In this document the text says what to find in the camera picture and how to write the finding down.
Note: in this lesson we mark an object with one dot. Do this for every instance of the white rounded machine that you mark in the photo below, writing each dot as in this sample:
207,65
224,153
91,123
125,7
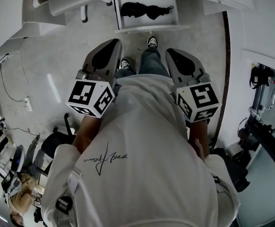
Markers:
17,158

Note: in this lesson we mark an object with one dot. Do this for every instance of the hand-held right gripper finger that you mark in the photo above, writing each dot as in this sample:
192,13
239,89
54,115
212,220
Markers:
196,66
175,72

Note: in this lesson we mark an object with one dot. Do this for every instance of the black cloth item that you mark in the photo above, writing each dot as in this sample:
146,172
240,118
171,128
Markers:
149,11

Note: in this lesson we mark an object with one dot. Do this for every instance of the person's right forearm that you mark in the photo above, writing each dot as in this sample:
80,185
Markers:
200,131

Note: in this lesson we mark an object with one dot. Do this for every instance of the black and white sneaker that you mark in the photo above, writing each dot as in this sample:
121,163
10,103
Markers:
125,64
152,41

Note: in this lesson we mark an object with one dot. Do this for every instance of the black shoulder bag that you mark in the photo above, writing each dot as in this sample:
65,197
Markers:
258,77

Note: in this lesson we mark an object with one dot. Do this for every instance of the dark floor strip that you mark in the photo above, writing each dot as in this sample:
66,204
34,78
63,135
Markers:
226,79

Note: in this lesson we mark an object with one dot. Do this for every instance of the dark framed window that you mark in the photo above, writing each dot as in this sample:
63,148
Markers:
274,107

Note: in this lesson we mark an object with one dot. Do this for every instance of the person's left forearm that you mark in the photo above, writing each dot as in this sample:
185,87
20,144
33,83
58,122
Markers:
87,133

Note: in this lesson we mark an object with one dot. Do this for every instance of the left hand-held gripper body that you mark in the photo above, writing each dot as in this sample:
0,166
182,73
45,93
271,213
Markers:
90,96

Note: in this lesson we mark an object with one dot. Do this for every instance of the white drawer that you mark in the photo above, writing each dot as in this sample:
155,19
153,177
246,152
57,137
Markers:
151,23

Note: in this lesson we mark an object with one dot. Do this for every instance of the black office chair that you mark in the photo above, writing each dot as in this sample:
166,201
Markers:
56,141

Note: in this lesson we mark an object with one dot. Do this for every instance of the white power strip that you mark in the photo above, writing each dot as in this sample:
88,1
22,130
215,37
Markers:
29,104

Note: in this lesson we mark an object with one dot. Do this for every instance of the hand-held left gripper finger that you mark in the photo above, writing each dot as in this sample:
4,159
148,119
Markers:
92,60
114,63

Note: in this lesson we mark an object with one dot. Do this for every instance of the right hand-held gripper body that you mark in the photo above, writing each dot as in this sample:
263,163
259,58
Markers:
198,98

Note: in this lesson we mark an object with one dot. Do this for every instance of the person's white shirt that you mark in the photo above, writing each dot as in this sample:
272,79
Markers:
139,162

